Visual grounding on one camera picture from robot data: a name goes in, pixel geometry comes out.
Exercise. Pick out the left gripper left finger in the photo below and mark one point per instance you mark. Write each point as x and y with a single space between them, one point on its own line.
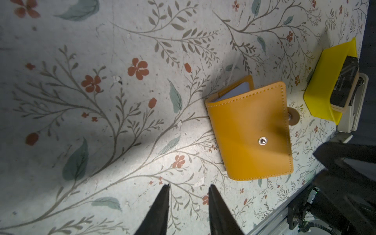
156 220

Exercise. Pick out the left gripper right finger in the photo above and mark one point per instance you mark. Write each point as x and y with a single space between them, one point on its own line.
220 218

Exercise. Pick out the yellow leather card holder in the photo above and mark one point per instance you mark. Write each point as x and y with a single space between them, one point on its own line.
251 128

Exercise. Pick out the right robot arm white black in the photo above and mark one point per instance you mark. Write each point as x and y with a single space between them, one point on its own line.
342 197

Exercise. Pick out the yellow plastic card tray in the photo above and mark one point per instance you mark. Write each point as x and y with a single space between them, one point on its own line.
321 85

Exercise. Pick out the stack of credit cards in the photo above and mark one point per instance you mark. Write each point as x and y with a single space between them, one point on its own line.
346 85

